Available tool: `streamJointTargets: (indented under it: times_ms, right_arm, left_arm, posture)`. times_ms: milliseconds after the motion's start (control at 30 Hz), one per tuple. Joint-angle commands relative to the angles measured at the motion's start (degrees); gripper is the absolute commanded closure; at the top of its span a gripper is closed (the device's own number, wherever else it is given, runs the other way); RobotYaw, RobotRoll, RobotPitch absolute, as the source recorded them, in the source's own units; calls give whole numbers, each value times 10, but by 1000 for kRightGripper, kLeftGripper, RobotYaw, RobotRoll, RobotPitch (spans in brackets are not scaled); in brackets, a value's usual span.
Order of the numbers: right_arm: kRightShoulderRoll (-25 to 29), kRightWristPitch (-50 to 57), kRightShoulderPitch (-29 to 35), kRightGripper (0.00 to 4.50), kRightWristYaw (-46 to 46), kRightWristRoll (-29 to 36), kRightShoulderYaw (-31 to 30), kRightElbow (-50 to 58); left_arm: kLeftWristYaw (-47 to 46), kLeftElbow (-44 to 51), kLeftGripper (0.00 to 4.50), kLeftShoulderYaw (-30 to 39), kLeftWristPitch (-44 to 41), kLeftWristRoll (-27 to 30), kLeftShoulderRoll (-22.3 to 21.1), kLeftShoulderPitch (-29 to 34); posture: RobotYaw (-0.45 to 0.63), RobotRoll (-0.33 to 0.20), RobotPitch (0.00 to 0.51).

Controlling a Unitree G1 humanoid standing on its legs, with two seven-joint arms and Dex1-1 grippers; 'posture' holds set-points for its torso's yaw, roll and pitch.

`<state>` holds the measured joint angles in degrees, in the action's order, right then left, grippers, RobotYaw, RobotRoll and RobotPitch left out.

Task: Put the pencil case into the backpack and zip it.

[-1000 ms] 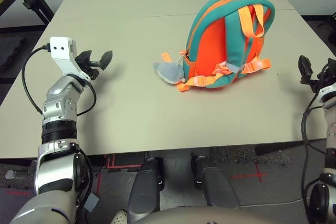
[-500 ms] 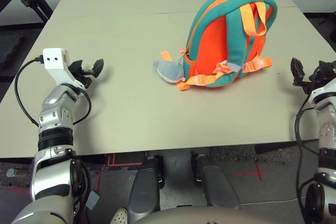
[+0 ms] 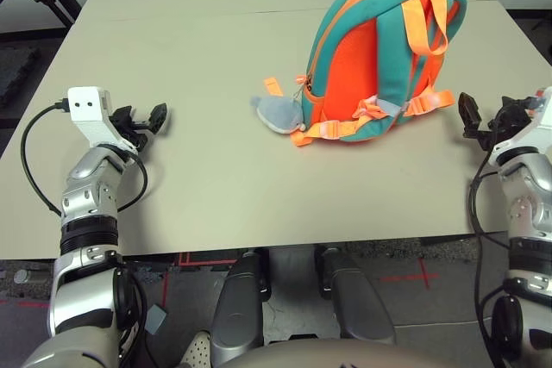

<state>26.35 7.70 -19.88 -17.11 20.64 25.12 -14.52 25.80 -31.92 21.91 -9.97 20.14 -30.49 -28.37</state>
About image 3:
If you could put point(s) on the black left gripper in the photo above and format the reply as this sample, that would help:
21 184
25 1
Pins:
134 133

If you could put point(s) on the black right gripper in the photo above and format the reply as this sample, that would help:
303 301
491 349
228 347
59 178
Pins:
500 135

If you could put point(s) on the teal and orange backpack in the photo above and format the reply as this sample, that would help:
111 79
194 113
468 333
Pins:
353 70

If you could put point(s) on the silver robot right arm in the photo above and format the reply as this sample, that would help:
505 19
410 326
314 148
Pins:
530 195

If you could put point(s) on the grey round floor glide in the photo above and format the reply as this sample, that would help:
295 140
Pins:
23 276

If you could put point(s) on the grey foot pedal box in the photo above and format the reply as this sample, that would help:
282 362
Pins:
156 319

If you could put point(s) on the grey robot left leg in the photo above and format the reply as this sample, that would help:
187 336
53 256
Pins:
239 307

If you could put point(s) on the grey robot leg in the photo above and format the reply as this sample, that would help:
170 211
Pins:
239 307
358 303

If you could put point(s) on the grey robot right leg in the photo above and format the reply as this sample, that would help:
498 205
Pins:
358 303

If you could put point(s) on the white perforated shoe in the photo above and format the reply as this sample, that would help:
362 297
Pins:
196 348

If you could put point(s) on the beige robot torso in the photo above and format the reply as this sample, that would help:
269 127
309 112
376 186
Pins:
323 355

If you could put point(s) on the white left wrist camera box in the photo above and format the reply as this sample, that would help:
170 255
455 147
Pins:
84 105

